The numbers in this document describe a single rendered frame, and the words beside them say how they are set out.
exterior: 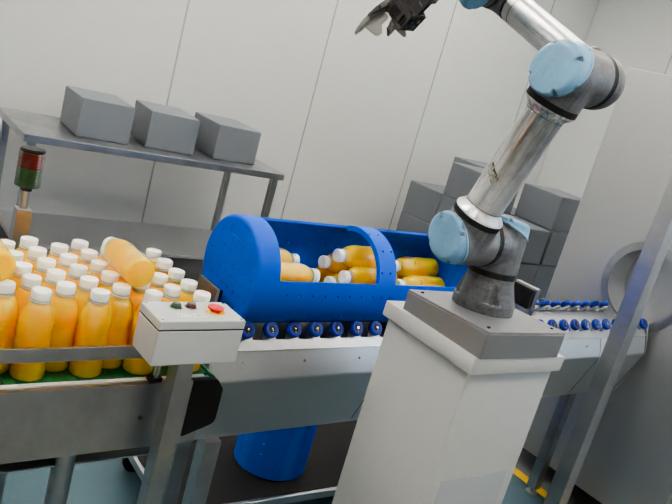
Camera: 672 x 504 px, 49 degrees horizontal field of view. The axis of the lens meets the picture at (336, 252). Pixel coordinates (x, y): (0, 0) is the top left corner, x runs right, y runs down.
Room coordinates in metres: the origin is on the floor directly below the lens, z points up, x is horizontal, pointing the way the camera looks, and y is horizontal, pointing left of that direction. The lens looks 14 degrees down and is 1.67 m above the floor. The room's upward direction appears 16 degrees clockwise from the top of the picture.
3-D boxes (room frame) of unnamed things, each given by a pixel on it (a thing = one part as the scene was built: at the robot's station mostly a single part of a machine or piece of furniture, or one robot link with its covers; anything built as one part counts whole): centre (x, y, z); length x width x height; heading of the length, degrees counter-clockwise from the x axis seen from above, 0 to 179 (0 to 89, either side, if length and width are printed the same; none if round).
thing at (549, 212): (5.81, -1.10, 0.59); 1.20 x 0.80 x 1.19; 38
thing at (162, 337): (1.46, 0.25, 1.05); 0.20 x 0.10 x 0.10; 131
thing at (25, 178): (1.83, 0.81, 1.18); 0.06 x 0.06 x 0.05
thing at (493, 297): (1.74, -0.38, 1.25); 0.15 x 0.15 x 0.10
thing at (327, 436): (2.76, -0.13, 0.07); 1.50 x 0.52 x 0.15; 128
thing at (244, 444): (2.59, 0.03, 0.59); 0.28 x 0.28 x 0.88
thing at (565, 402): (3.20, -1.20, 0.31); 0.06 x 0.06 x 0.63; 41
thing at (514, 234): (1.74, -0.37, 1.37); 0.13 x 0.12 x 0.14; 131
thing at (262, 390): (2.50, -0.50, 0.79); 2.17 x 0.29 x 0.34; 131
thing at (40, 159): (1.83, 0.81, 1.23); 0.06 x 0.06 x 0.04
